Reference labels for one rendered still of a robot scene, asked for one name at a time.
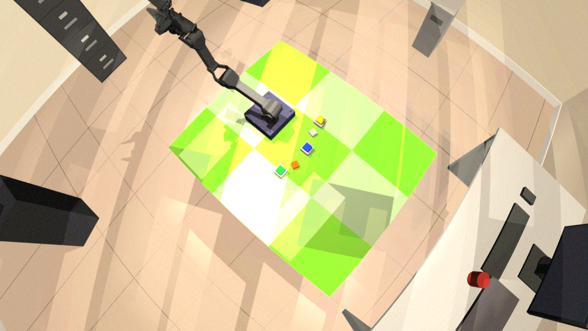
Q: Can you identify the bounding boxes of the orange square block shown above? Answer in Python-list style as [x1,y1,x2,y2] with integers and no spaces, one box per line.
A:
[290,160,300,170]

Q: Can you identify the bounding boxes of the green button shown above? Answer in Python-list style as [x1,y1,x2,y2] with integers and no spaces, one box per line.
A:
[273,164,288,179]

